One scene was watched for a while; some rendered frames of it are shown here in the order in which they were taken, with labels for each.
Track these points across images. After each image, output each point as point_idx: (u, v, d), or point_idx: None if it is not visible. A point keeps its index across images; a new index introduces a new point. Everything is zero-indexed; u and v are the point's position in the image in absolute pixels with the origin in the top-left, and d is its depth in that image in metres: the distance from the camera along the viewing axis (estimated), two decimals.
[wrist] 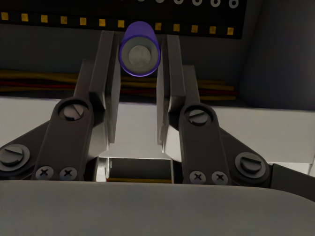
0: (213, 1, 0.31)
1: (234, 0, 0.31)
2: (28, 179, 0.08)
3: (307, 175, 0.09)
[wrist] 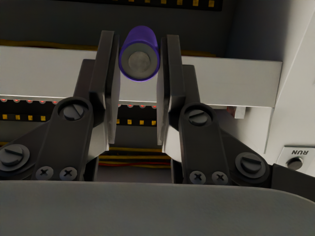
0: None
1: None
2: (28, 179, 0.08)
3: (307, 175, 0.09)
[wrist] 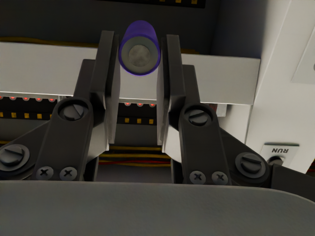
0: None
1: None
2: (28, 179, 0.08)
3: (307, 175, 0.09)
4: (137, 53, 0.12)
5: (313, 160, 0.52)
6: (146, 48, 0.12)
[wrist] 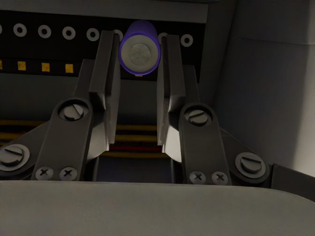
0: (161, 38, 0.25)
1: (187, 37, 0.25)
2: (28, 179, 0.08)
3: (307, 175, 0.09)
4: None
5: None
6: None
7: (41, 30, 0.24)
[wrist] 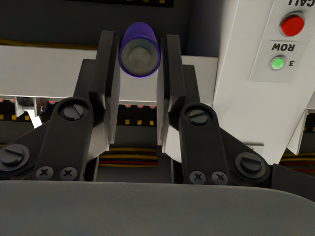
0: None
1: None
2: (28, 179, 0.08)
3: (307, 175, 0.09)
4: None
5: (292, 159, 0.52)
6: None
7: None
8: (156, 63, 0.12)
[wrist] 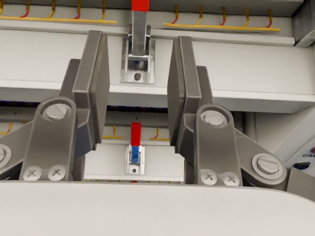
0: None
1: None
2: (11, 178, 0.08)
3: None
4: None
5: None
6: None
7: None
8: None
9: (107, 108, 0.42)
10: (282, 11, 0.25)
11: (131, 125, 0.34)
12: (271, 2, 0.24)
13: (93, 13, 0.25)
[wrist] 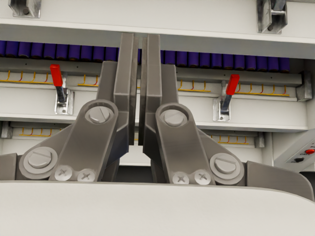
0: None
1: None
2: (53, 183, 0.08)
3: (280, 168, 0.09)
4: None
5: None
6: None
7: None
8: None
9: (196, 68, 0.51)
10: None
11: (232, 76, 0.43)
12: None
13: None
